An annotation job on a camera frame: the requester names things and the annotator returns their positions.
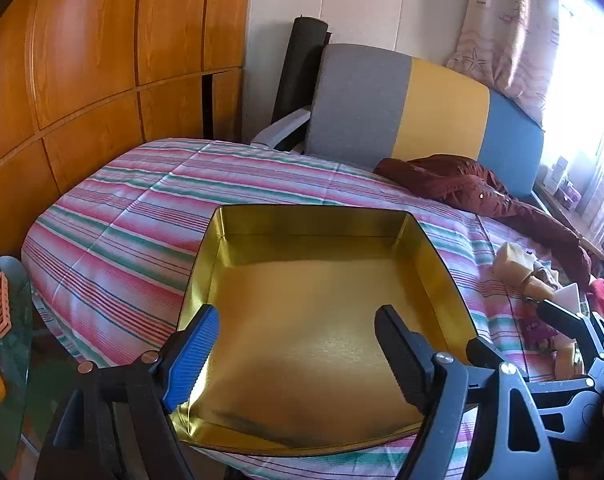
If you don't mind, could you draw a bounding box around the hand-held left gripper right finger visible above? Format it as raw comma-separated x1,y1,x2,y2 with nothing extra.
374,304,563,480

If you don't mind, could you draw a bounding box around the black rolled mat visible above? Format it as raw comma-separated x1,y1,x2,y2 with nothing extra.
272,16,331,126

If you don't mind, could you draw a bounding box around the purple box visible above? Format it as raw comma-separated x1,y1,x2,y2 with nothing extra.
557,182,583,207

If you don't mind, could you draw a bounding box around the maroon tin box gold inside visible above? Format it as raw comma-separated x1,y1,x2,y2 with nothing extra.
169,204,479,457

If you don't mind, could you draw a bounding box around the orange plastic holder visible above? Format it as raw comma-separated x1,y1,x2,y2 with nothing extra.
0,271,13,336

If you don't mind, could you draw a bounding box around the wooden wardrobe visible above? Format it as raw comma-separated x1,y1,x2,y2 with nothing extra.
0,0,255,261

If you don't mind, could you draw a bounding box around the purple packet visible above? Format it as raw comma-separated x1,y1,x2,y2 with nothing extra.
519,312,558,353

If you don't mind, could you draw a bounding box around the pink patterned curtain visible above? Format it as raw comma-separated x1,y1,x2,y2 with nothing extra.
447,0,604,126

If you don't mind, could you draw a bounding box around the grey plastic armrest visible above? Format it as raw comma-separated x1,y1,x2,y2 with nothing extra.
251,107,313,153

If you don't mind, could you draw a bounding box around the striped blanket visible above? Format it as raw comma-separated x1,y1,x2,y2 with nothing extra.
20,137,603,480

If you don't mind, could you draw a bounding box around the grey yellow blue headboard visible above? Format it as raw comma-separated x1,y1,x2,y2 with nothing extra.
306,43,547,196

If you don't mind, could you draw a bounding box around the cracker packet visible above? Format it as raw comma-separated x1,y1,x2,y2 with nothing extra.
553,342,588,380

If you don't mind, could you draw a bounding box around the yellow sponge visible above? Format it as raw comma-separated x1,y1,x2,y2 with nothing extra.
492,242,535,281
524,277,558,303

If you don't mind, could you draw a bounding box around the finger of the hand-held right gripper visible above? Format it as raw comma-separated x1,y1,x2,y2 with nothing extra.
466,337,604,441
536,300,600,343

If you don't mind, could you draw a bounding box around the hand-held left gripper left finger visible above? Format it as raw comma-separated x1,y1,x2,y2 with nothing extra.
36,304,223,480

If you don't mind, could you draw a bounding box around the wooden shelf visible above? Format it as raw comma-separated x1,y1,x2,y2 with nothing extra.
532,180,604,261

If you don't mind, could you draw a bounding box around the white box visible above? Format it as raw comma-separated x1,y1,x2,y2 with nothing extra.
543,156,570,192

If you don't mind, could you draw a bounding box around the glass table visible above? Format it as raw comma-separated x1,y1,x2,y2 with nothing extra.
0,256,35,461

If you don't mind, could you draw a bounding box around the maroon jacket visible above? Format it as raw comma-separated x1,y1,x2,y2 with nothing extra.
373,156,593,286

